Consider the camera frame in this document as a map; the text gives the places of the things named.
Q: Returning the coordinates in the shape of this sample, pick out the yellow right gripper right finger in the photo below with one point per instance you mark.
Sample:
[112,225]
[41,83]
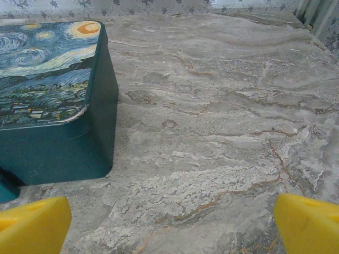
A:
[307,227]

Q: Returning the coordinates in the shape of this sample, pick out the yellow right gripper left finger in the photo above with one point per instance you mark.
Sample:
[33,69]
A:
[34,227]

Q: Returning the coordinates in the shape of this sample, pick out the aluminium frame corner post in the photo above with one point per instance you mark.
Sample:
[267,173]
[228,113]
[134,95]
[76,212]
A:
[315,13]

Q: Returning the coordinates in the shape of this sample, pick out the teal starry night print box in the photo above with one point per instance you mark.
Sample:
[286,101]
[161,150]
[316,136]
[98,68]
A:
[53,105]

